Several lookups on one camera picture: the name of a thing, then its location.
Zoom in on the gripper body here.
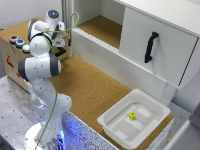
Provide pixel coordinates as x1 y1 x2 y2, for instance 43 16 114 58
50 32 67 49

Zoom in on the green button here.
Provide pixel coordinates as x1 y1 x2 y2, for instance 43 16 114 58
21 44 32 54

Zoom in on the blue button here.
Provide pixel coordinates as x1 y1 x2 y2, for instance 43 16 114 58
15 38 26 48

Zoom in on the red button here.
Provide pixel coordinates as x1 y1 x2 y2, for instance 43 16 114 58
9 35 19 45

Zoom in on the white cabinet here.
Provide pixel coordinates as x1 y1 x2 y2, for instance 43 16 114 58
68 0 200 107

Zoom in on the yellow block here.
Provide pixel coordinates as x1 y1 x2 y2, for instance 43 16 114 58
128 112 137 121

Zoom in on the white sliding door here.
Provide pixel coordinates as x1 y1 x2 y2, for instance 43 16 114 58
118 6 200 87

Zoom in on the white plastic box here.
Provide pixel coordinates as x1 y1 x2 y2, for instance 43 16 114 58
96 88 172 150

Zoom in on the black drawer handle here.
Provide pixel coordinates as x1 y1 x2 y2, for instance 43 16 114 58
53 47 67 58

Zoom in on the green cable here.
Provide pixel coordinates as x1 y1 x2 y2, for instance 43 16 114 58
33 11 81 150

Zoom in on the black door handle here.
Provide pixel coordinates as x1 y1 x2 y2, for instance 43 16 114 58
143 31 160 64

